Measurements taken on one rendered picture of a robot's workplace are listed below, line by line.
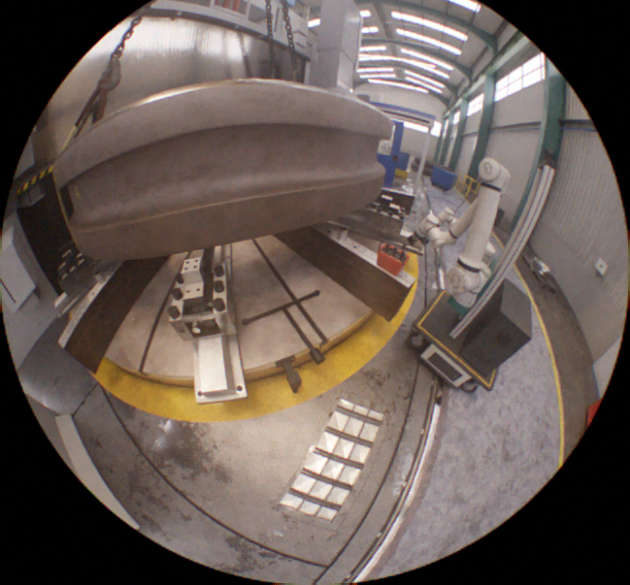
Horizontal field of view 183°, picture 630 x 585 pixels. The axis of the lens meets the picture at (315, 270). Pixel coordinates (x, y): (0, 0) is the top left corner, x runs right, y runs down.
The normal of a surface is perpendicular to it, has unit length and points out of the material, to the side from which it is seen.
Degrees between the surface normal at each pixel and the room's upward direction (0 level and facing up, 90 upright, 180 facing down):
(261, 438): 0
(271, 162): 90
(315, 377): 0
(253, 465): 0
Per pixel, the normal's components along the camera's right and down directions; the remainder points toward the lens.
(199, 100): 0.38, 0.62
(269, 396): 0.08, -0.76
